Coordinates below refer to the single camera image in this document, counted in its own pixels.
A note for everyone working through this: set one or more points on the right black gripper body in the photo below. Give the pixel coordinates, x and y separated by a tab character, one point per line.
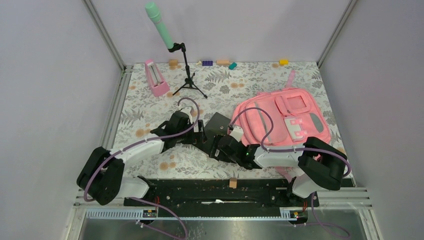
224	157

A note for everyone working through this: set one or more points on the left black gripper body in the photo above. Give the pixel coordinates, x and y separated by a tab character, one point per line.
192	137

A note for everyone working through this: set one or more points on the black paperback book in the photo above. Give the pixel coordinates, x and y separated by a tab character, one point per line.
217	125

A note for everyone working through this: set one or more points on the pink school backpack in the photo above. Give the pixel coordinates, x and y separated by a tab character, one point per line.
292	114

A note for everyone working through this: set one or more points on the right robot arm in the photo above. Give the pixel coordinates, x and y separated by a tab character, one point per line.
323	166

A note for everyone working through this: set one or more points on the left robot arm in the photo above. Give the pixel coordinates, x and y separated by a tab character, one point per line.
102	177

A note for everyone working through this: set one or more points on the wooden block on base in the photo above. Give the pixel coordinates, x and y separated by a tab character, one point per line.
233	183

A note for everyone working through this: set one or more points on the black microphone tripod stand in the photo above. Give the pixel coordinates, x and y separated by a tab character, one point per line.
188	81

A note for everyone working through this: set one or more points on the pink metronome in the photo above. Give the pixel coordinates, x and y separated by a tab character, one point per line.
155	80

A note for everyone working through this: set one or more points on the purple toy block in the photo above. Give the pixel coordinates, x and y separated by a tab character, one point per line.
207	63

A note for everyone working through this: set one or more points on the tan wooden block rear left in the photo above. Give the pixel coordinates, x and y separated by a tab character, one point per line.
173	62

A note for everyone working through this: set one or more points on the long tan wooden block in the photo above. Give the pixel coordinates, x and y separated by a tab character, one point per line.
223	62

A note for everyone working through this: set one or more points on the teal toy block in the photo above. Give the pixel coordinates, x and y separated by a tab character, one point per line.
232	66

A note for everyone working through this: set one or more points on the yellow toy block rear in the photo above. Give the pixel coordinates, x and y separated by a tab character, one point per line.
283	62

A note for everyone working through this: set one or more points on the mint green microphone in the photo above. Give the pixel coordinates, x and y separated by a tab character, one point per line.
154	14

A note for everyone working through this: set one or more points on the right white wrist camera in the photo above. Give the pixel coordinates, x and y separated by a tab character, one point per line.
236	132

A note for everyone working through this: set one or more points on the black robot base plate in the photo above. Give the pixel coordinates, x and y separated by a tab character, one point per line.
198	196

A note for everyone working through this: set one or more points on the grey slotted cable duct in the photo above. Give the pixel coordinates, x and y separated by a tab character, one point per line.
280	214

